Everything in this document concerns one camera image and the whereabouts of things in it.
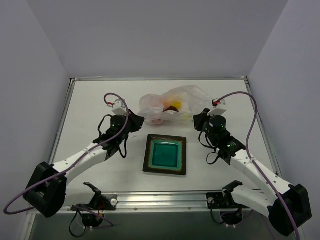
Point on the teal square ceramic plate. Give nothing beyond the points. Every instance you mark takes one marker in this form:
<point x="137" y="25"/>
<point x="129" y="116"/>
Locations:
<point x="165" y="154"/>

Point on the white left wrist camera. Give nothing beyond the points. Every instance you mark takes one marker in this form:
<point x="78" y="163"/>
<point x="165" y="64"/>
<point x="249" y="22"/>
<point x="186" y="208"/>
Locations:
<point x="119" y="108"/>

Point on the aluminium front rail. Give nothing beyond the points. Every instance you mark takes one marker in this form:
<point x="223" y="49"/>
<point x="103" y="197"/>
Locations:
<point x="160" y="200"/>

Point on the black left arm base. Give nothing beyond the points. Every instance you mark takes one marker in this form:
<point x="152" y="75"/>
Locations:
<point x="92" y="214"/>

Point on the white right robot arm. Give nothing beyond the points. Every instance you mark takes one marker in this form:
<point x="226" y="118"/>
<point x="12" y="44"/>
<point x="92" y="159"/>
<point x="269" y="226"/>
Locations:
<point x="286" y="206"/>

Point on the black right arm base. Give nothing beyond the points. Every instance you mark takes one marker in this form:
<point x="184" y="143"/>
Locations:
<point x="223" y="200"/>

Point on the translucent white plastic bag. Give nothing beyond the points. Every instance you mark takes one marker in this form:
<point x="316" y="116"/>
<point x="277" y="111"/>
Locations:
<point x="194" y="101"/>

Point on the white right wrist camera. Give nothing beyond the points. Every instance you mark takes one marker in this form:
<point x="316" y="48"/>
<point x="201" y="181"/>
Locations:
<point x="219" y="107"/>

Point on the dark brown fake fruit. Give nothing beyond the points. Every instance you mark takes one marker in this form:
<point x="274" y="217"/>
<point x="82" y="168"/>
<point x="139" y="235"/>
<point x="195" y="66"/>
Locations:
<point x="171" y="108"/>

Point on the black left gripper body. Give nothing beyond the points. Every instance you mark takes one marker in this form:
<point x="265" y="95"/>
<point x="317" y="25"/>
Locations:
<point x="135" y="121"/>

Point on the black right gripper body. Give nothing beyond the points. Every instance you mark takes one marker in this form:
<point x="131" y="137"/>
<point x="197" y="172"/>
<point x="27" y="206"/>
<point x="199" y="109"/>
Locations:
<point x="200" y="121"/>

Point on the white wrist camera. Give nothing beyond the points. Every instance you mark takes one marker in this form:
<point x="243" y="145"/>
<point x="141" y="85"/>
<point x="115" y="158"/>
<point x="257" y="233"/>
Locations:
<point x="119" y="108"/>
<point x="219" y="107"/>

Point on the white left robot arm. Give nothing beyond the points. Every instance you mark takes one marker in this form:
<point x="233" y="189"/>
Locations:
<point x="46" y="190"/>

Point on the yellow fake fruit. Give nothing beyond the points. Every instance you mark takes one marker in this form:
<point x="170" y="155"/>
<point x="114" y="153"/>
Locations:
<point x="177" y="104"/>

